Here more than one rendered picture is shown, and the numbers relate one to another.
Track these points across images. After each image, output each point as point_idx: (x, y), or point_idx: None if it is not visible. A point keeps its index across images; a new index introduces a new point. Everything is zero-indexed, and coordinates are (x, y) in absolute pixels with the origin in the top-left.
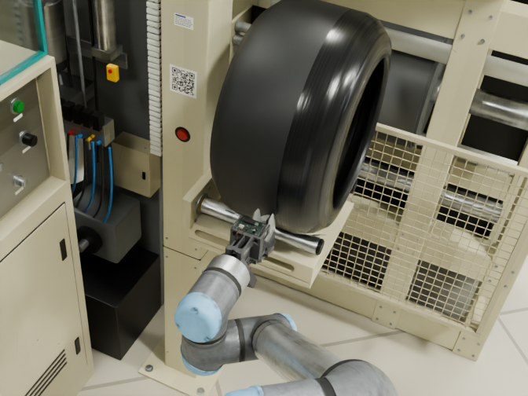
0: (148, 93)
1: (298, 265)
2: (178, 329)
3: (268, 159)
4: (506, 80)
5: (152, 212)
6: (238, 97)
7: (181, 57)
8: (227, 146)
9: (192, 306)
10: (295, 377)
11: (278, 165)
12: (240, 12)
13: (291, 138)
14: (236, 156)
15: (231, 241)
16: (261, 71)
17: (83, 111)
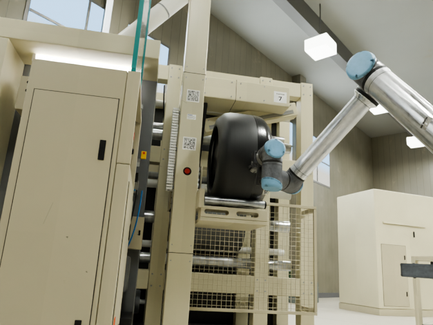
0: (140, 189)
1: (260, 211)
2: (269, 152)
3: (252, 138)
4: (274, 196)
5: (131, 275)
6: (232, 121)
7: (189, 132)
8: (234, 137)
9: (274, 138)
10: (337, 119)
11: (256, 140)
12: (163, 175)
13: (258, 130)
14: (238, 140)
15: (254, 157)
16: (237, 116)
17: None
